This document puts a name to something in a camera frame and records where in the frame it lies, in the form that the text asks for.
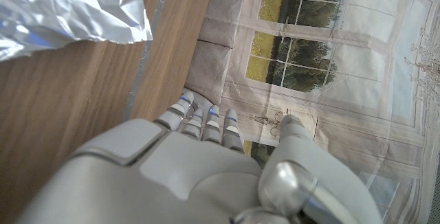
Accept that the grey tape outline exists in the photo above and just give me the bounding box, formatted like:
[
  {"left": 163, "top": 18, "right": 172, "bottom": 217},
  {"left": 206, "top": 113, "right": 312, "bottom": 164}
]
[{"left": 122, "top": 0, "right": 173, "bottom": 122}]

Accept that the aluminum foil sheet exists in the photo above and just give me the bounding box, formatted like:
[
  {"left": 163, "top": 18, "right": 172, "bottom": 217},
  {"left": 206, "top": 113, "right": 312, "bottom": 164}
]
[{"left": 0, "top": 0, "right": 154, "bottom": 62}]

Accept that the printed window backdrop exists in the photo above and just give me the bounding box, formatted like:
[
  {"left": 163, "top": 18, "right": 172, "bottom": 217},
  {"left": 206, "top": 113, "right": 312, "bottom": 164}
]
[{"left": 184, "top": 0, "right": 440, "bottom": 224}]

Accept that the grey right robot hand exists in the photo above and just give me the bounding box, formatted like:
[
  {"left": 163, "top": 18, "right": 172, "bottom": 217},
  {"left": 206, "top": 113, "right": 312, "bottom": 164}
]
[{"left": 13, "top": 91, "right": 383, "bottom": 224}]

